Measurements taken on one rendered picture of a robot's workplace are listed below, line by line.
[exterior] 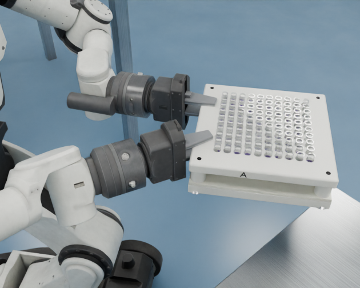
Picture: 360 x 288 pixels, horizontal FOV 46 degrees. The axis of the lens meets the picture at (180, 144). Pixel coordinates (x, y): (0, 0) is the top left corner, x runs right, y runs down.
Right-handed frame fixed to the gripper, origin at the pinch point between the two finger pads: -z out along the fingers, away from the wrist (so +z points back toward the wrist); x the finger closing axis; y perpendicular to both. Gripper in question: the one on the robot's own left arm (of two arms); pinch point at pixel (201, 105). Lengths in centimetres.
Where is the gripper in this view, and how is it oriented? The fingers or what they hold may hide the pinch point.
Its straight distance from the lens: 86.0
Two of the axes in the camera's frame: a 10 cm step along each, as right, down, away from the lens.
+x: 0.2, 7.5, 6.6
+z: -9.6, -1.8, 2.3
